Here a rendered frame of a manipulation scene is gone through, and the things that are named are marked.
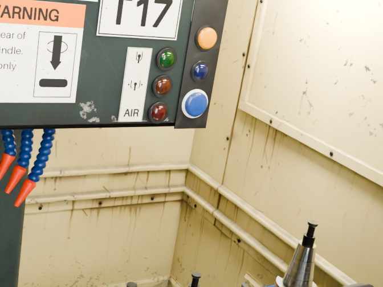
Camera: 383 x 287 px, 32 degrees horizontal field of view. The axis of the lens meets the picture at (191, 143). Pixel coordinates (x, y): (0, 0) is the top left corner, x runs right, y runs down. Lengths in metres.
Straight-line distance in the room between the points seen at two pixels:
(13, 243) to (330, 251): 0.75
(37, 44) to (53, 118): 0.08
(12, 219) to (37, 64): 0.89
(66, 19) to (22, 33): 0.05
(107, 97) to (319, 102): 0.98
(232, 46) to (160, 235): 0.68
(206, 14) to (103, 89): 0.15
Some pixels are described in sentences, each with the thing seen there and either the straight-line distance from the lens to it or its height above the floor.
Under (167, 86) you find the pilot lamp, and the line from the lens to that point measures 0.76.
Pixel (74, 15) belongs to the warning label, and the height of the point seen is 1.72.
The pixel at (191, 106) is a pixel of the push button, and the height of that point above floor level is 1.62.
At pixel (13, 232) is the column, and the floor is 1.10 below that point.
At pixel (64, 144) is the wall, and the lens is 1.92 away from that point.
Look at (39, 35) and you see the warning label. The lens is 0.69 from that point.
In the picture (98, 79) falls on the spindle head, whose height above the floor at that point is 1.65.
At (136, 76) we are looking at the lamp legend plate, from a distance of 0.75.
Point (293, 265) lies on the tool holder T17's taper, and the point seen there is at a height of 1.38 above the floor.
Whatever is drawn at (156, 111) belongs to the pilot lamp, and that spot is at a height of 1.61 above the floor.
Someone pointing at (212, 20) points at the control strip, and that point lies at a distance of 0.78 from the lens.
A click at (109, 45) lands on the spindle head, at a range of 0.72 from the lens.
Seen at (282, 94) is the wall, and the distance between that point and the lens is 1.76.
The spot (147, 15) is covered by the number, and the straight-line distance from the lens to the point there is 0.73.
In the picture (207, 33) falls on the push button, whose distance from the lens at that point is 0.77.
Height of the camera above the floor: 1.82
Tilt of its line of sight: 18 degrees down
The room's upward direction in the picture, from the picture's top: 10 degrees clockwise
